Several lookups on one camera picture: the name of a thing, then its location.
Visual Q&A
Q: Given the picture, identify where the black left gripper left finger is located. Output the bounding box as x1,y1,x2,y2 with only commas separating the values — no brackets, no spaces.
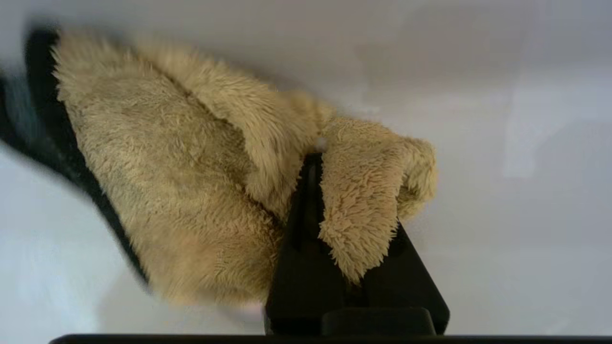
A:
264,153,347,335

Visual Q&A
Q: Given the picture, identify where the yellow cloth black edge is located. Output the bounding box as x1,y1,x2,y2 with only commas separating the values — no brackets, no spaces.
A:
0,26,438,306

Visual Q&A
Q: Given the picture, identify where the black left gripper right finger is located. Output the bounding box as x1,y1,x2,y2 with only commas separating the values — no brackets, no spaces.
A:
354,224,450,335

